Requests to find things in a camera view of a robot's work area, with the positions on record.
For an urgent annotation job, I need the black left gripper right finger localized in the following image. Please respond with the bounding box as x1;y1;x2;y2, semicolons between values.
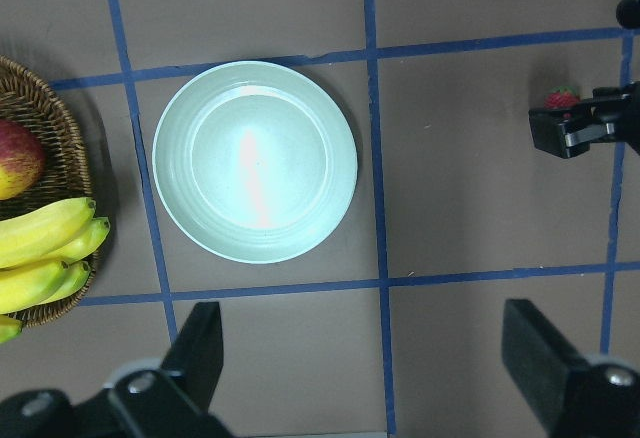
502;299;590;437

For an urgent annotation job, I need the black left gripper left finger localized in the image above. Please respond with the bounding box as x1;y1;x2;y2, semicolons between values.
160;302;224;411

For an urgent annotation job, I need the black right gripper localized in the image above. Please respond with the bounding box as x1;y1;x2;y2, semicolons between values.
528;0;640;160

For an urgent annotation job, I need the strawberry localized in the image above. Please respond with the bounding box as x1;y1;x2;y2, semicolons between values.
543;86;580;110

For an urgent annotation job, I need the light green plate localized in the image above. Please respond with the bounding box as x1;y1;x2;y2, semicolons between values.
152;61;358;264

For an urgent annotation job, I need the yellow banana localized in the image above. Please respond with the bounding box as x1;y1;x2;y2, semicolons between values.
1;260;68;314
1;197;96;268
43;217;111;263
40;260;91;305

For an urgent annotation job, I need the greenish bottom banana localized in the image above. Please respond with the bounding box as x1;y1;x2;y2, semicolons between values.
0;315;23;344

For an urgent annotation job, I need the top yellow banana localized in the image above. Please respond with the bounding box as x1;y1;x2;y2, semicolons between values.
1;197;96;268

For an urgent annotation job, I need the red yellow apple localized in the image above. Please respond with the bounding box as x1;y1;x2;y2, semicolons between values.
1;119;46;201

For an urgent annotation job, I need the brown wicker basket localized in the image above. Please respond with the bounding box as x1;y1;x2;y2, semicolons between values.
1;57;100;329

